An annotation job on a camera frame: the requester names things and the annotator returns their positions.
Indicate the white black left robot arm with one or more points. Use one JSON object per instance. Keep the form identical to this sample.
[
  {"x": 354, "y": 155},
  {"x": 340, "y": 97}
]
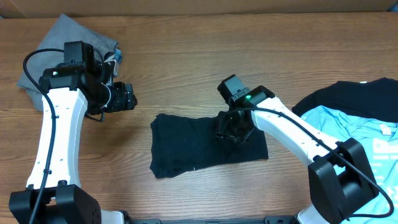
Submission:
[{"x": 81, "y": 87}]

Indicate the folded grey trousers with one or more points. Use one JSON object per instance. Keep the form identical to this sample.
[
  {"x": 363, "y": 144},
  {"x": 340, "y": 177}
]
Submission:
[{"x": 64, "y": 30}]

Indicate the folded blue garment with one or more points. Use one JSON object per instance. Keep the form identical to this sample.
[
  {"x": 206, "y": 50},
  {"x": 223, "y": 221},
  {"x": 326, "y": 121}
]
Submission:
[{"x": 118, "y": 56}]

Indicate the black t-shirt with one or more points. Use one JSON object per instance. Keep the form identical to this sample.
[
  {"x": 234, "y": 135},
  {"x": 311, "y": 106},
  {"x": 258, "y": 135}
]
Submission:
[{"x": 181, "y": 144}]

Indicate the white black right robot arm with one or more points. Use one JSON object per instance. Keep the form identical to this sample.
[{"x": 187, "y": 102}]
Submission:
[{"x": 339, "y": 174}]

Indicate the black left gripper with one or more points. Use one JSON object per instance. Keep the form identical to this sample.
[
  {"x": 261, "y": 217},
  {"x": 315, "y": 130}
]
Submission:
[{"x": 124, "y": 96}]

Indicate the black garment under pile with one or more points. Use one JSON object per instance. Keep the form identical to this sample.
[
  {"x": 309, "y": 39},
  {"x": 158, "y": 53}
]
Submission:
[{"x": 376, "y": 99}]

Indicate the light blue t-shirt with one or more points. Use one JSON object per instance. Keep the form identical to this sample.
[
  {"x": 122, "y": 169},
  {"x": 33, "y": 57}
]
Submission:
[{"x": 379, "y": 140}]

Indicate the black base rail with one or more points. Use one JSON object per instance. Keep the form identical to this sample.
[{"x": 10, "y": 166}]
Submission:
[{"x": 211, "y": 221}]

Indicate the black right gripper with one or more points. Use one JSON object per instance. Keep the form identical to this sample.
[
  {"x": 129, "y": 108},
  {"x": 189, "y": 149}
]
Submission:
[{"x": 232, "y": 128}]

